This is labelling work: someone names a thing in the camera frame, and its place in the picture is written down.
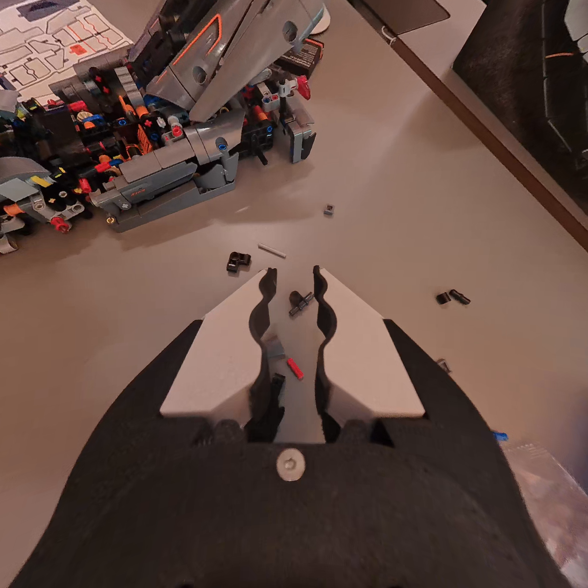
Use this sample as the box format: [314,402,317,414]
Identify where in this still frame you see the lego set box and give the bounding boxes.
[452,0,588,214]

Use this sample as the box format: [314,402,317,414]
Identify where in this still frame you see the dark table hatch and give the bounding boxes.
[358,0,451,35]

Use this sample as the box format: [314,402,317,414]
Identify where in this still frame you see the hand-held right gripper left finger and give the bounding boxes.
[160,267,285,443]

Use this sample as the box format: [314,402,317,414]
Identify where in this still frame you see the black battery pack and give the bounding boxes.
[278,38,325,79]

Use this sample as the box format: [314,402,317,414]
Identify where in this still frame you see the pile of clear plastic bags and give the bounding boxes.
[503,441,588,575]

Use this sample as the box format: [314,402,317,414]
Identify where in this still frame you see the scattered loose lego pieces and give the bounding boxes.
[226,203,508,444]

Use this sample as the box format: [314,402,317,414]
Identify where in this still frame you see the grey lego car model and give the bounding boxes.
[0,0,318,255]

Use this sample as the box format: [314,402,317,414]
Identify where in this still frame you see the white sticker sheet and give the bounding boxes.
[0,0,135,104]

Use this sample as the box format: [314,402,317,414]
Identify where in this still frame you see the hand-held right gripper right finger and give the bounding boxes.
[313,265,426,443]

